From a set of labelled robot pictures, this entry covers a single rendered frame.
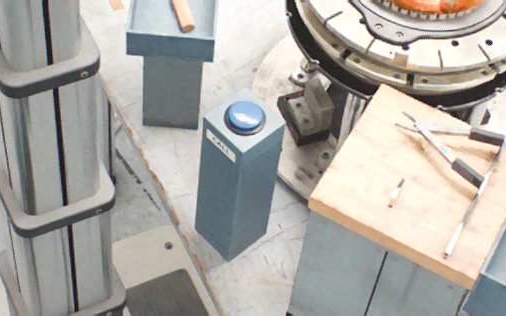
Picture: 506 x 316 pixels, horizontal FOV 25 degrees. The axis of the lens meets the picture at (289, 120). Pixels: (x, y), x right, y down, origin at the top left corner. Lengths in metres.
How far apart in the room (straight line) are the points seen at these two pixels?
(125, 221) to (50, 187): 1.12
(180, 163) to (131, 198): 0.90
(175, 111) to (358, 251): 0.43
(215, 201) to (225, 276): 0.12
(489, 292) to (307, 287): 0.26
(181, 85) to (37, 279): 0.32
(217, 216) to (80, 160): 0.22
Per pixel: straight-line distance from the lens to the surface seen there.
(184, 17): 1.43
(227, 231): 1.47
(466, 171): 1.28
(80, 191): 1.40
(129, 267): 2.12
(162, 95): 1.59
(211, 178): 1.42
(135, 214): 2.49
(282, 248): 1.55
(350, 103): 1.47
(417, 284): 1.30
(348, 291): 1.38
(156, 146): 1.63
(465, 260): 1.25
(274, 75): 1.69
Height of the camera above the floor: 2.10
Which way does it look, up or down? 52 degrees down
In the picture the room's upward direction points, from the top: 10 degrees clockwise
